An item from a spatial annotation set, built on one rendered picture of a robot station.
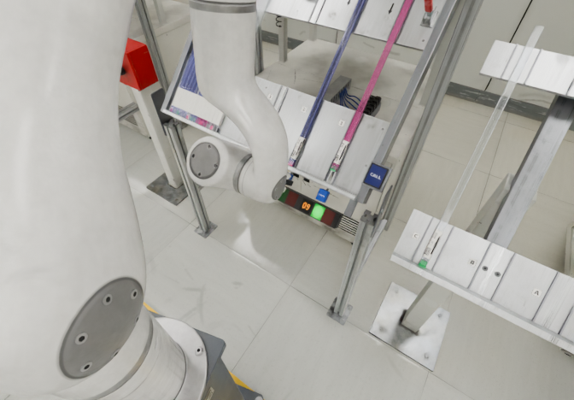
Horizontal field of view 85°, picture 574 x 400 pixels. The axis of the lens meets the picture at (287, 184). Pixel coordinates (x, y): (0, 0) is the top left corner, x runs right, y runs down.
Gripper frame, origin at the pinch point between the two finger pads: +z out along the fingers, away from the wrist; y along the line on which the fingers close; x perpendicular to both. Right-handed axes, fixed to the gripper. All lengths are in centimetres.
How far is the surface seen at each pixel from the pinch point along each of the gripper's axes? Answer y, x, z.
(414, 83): 20.3, 32.2, 2.5
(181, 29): -124, 46, 67
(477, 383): 76, -42, 59
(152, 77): -79, 12, 21
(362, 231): 22.6, -5.1, 12.5
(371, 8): 3.1, 46.9, 3.6
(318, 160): 6.1, 7.5, 3.6
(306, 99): -3.7, 20.9, 3.6
